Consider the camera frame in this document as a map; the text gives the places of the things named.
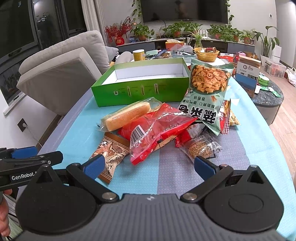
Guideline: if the round sesame cake packet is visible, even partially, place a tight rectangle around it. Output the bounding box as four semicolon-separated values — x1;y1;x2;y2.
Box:
181;133;222;162

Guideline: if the brown nut snack packet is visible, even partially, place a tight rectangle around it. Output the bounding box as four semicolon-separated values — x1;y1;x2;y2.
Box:
90;132;130;184

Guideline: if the long bread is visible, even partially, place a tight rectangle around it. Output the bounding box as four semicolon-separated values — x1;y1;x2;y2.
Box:
98;97;163;132

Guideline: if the red checkered shrimp chip bag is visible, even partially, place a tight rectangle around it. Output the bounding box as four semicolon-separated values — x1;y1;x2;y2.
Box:
218;100;231;135

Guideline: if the red transparent snack bag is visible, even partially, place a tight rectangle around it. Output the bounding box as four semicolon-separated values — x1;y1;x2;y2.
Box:
117;103;197;165

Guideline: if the green vegetable cracker bag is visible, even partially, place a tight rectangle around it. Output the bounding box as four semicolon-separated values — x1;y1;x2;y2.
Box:
178;59;234;135

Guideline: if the small red white snack packet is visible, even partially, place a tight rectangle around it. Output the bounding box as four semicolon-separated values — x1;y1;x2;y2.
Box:
175;123;205;148

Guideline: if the person's left hand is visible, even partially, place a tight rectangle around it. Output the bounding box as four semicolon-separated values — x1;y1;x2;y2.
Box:
0;198;11;237

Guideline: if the yellow brown snack packet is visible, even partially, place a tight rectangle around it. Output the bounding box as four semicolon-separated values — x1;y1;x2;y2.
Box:
229;110;240;126

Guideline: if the dark round side table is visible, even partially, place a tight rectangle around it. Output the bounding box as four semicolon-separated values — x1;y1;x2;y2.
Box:
252;79;284;126

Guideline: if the beige sofa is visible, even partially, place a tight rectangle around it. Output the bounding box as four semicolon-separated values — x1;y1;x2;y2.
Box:
16;29;120;116

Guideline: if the green cardboard box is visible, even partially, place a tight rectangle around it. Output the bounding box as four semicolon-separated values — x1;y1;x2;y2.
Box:
91;58;190;107

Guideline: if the brown blue paper bag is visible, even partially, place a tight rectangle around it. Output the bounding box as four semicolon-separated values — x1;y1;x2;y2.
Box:
235;56;261;98

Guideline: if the round white coffee table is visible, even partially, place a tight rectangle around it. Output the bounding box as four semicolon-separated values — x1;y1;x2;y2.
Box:
118;47;229;66

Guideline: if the yellow woven basket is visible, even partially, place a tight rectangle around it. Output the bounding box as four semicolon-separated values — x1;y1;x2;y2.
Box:
193;47;220;62

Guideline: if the clear plastic storage bin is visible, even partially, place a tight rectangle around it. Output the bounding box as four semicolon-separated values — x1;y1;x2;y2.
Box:
266;62;287;78

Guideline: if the yellow cylindrical can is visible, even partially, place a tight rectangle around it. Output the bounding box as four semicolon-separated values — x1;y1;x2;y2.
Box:
132;49;145;61

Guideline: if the orange tissue box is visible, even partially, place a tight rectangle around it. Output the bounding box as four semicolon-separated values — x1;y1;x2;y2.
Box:
165;39;184;50

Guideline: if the tall leafy floor plant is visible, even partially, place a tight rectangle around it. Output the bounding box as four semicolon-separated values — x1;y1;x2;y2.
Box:
252;26;280;58

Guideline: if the red flower arrangement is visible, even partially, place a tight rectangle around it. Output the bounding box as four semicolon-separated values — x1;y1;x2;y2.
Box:
104;16;133;46

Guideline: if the wall power socket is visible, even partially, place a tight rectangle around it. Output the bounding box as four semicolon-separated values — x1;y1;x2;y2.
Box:
17;118;28;132

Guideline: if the wall mounted television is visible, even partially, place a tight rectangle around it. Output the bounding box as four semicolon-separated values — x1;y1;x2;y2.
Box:
140;0;228;24

